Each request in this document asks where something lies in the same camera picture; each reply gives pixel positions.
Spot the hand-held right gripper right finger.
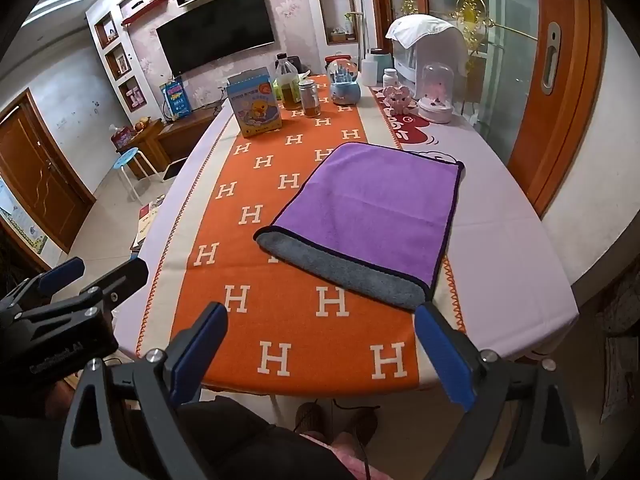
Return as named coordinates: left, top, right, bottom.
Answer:
left=413, top=302, right=587, bottom=480

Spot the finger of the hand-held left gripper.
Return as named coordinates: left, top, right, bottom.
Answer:
left=0, top=256, right=86, bottom=312
left=12, top=258, right=150, bottom=327

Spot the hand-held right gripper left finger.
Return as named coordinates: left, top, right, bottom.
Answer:
left=57, top=301, right=230, bottom=480

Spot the purple and grey towel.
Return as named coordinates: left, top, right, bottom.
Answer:
left=254, top=142, right=466, bottom=311

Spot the brown wooden door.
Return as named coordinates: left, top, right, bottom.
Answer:
left=0, top=87, right=97, bottom=256

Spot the brown slipper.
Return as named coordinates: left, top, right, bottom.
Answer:
left=295, top=401, right=328, bottom=441
left=347, top=404, right=380, bottom=445

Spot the blue round stool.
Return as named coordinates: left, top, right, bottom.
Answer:
left=110, top=147, right=156, bottom=204

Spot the orange H-pattern tablecloth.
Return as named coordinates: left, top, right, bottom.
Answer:
left=111, top=72, right=581, bottom=396

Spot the wooden television cabinet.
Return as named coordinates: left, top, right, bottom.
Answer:
left=115, top=104, right=223, bottom=182

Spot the orange letter-print table runner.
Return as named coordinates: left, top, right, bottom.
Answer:
left=135, top=74, right=468, bottom=395

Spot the blue and white carton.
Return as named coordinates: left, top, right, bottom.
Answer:
left=159, top=79, right=194, bottom=121

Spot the blue duck-print box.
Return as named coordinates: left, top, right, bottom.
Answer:
left=225, top=70, right=284, bottom=139

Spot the clear oil bottle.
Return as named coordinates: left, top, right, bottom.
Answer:
left=273, top=53, right=301, bottom=110

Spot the glass jar with brown contents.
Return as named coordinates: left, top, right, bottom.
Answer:
left=298, top=79, right=321, bottom=119

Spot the pink plush toy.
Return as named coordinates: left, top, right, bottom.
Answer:
left=382, top=84, right=419, bottom=115

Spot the glass dome ornament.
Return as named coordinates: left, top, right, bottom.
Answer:
left=417, top=62, right=456, bottom=125

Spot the blue snow globe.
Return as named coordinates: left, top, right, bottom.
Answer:
left=327, top=57, right=362, bottom=107

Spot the teal lidded canister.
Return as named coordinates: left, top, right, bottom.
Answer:
left=360, top=48, right=392, bottom=87

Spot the white cloth-covered appliance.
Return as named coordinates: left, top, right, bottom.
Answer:
left=384, top=14, right=469, bottom=99

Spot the gold hanging ornament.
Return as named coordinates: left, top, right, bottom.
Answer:
left=452, top=0, right=496, bottom=53

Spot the wall poster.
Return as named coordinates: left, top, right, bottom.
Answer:
left=0, top=175, right=51, bottom=257

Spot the black cable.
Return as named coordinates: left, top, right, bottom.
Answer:
left=330, top=398, right=373, bottom=480

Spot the black wall television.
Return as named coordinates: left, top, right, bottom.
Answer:
left=156, top=0, right=277, bottom=76

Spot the red wall shelf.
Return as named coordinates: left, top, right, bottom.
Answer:
left=121, top=0, right=169, bottom=26

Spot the wooden sliding door frame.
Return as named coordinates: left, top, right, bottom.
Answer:
left=507, top=0, right=608, bottom=218

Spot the silver door handle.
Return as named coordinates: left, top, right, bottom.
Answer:
left=542, top=22, right=561, bottom=95

